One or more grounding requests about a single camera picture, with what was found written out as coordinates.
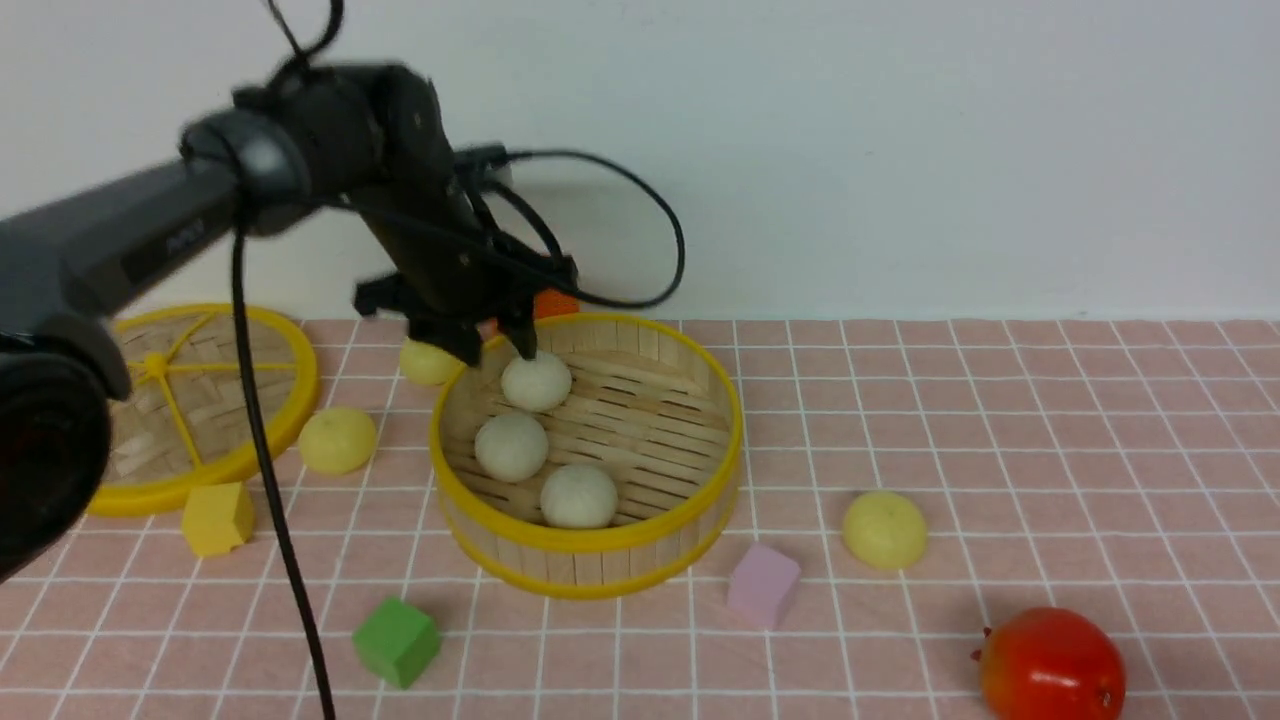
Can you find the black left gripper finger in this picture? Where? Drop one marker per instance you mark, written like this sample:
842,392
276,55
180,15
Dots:
517,324
463,339

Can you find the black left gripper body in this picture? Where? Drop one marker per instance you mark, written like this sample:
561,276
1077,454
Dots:
450,264

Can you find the yellow bun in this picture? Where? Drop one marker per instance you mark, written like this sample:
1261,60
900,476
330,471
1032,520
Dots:
426,365
338,441
885,530

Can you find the white pleated bun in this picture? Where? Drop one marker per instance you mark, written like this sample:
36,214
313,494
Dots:
536,385

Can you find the white bun front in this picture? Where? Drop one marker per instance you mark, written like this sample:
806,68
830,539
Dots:
579,496

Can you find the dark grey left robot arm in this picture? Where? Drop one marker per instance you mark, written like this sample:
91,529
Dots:
368,134

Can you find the bamboo steamer tray yellow rim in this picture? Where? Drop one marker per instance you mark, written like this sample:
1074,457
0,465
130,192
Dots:
650,406

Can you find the woven steamer lid yellow rim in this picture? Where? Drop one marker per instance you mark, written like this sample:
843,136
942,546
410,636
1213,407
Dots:
185,424

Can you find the orange fruit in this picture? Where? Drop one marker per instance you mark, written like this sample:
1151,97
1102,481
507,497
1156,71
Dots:
550,303

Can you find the yellow foam block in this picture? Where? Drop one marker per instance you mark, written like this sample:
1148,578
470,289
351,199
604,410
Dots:
218,519

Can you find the green foam cube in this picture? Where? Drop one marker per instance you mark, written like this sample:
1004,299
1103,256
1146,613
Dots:
397,642

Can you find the pink foam cube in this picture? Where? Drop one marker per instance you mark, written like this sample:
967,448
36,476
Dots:
762,586

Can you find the pink grid tablecloth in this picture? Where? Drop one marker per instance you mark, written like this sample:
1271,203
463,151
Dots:
1127,470

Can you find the red pomegranate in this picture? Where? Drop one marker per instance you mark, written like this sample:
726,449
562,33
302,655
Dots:
1051,663

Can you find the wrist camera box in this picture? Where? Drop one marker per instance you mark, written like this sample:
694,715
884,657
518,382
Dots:
483,163

